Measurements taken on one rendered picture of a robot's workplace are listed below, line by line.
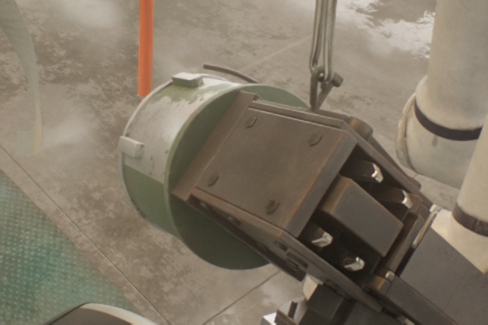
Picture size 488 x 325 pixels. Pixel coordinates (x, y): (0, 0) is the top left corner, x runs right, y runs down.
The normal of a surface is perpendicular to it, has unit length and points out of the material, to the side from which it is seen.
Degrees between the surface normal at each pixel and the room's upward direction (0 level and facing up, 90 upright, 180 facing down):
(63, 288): 0
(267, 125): 43
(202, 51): 0
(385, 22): 0
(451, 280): 65
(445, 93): 99
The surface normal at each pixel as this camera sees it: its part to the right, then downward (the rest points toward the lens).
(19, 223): 0.00, -0.77
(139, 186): -0.85, 0.26
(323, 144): -0.68, -0.55
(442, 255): 0.50, 0.16
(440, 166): -0.55, 0.65
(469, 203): -0.84, 0.03
